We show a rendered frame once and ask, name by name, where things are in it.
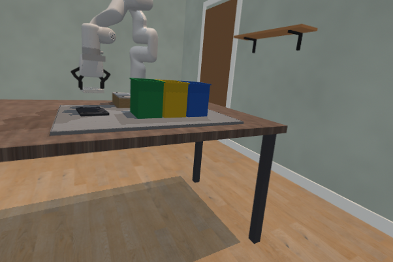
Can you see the blue bin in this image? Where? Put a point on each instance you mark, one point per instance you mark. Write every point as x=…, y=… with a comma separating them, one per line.
x=197, y=99

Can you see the yellow open-top bin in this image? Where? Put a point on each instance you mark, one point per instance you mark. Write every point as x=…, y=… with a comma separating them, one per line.
x=175, y=99

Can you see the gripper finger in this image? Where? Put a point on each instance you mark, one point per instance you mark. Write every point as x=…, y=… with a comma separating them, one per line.
x=78, y=78
x=104, y=79

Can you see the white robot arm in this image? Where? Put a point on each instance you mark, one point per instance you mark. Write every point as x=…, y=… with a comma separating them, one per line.
x=96, y=32

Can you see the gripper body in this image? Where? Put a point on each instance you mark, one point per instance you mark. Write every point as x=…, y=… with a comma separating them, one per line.
x=90, y=68

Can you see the green open bin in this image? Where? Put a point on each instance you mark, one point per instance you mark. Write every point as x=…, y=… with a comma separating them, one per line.
x=146, y=98

